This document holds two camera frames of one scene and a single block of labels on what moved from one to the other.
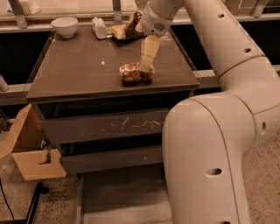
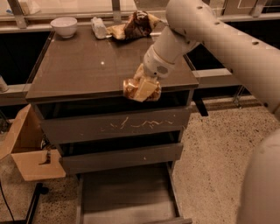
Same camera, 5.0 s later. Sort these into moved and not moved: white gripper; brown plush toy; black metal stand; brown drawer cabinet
Moved: white gripper
Not moved: brown plush toy; brown drawer cabinet; black metal stand
